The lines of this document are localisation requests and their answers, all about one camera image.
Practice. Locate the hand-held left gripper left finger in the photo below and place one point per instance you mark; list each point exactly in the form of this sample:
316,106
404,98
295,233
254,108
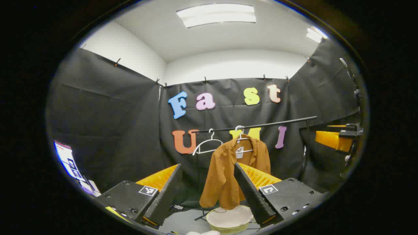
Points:
166,192

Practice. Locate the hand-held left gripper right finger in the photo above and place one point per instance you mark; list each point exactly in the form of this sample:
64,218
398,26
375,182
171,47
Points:
251,192

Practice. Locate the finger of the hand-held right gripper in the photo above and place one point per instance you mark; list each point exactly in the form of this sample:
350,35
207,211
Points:
338,126
328,139

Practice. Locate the brown shirt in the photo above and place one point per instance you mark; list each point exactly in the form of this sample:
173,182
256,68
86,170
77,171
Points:
225,176

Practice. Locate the cream laundry hamper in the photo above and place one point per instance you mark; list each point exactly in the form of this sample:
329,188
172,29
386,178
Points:
228,218

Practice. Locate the black clothes rack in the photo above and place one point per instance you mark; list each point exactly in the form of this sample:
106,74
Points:
277,123

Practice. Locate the white clothes hanger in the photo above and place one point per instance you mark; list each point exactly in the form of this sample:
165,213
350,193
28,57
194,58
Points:
211,139
239,127

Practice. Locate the white rounded object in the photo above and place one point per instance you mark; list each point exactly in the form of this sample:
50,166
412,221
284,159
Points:
202,233

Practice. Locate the black backdrop cloth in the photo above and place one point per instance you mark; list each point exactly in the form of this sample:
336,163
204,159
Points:
114,130

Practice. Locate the small ceiling light panel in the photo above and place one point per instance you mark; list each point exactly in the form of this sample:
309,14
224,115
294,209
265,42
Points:
314,35

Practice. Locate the computer monitor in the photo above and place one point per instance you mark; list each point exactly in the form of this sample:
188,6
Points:
68,160

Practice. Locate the large ceiling light panel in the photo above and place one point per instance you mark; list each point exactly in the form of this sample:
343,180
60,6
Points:
215,14

